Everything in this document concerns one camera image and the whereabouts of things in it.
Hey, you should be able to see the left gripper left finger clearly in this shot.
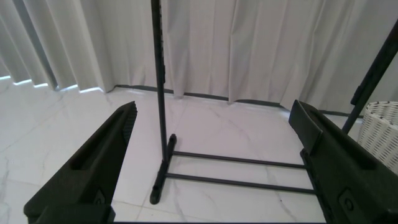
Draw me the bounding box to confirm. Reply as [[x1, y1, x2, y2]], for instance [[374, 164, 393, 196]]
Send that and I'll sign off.
[[23, 101, 138, 224]]

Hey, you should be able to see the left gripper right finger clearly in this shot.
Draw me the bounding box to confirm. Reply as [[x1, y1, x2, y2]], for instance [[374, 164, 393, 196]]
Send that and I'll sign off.
[[288, 99, 398, 224]]

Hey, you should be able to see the white laundry basket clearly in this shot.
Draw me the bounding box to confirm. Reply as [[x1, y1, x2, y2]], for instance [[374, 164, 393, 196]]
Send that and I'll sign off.
[[356, 101, 398, 175]]

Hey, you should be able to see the black clothes rack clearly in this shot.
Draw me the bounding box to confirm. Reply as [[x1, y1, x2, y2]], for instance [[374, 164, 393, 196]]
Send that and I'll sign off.
[[149, 0, 398, 205]]

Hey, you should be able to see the white curtain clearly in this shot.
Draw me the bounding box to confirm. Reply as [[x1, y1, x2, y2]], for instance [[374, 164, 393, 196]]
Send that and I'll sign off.
[[0, 0, 398, 118]]

